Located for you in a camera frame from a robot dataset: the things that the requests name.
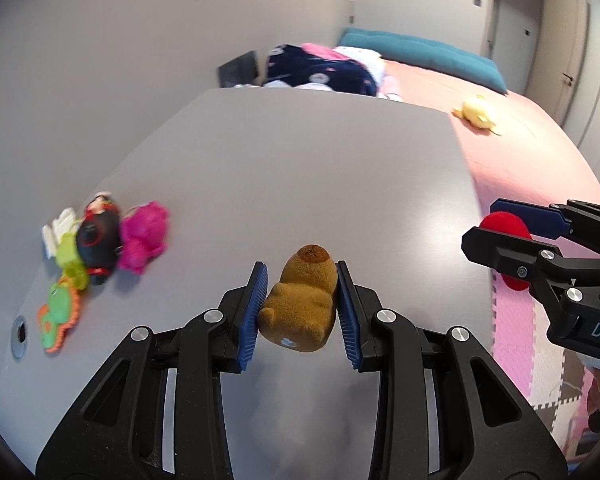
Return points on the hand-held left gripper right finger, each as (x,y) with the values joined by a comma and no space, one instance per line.
(347,315)

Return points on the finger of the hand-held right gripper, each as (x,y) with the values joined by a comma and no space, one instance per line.
(525,215)
(500,250)

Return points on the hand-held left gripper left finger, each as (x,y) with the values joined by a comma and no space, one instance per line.
(252,310)

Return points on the red ball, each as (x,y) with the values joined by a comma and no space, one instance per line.
(502,222)

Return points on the brown plush bear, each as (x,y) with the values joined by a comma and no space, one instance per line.
(300,305)

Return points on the lime green toy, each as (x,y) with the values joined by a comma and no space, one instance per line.
(70,260)

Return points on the bed with pink sheet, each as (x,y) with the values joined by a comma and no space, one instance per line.
(530,150)

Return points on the yellow plush duck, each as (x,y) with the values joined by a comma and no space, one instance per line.
(476,112)

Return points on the pink toy figure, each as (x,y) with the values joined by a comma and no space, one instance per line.
(142,237)

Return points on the black toy figure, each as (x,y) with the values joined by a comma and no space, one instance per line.
(99,237)

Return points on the teal pillow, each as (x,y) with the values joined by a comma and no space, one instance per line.
(430,55)

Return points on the green and orange toy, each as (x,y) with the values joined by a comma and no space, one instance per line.
(55,315)

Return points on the grey room door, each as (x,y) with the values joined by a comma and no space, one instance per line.
(520,10)

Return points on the white toy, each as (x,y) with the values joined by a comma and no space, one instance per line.
(57,230)

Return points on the white printed cloth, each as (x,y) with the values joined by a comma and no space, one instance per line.
(365,62)

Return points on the navy printed blanket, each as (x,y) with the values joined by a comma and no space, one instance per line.
(325,72)

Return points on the pink cloth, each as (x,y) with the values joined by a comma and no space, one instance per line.
(317,50)

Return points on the black wall socket panel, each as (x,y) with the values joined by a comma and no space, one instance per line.
(239,69)

